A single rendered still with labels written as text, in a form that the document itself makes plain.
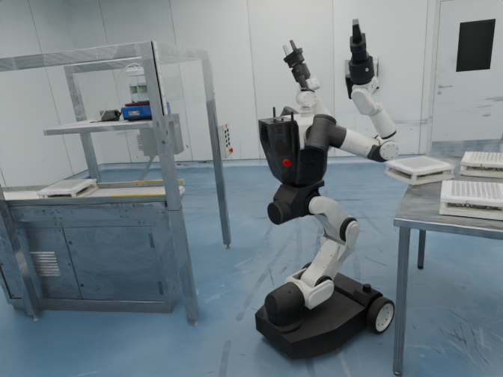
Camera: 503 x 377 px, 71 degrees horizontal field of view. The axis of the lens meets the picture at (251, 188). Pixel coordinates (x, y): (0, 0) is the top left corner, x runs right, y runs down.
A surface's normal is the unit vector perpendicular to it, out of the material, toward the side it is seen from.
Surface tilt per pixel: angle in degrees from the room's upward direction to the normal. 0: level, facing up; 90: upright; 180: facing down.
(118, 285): 90
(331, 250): 42
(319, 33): 90
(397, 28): 90
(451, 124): 90
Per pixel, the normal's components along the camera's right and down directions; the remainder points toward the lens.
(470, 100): -0.23, 0.33
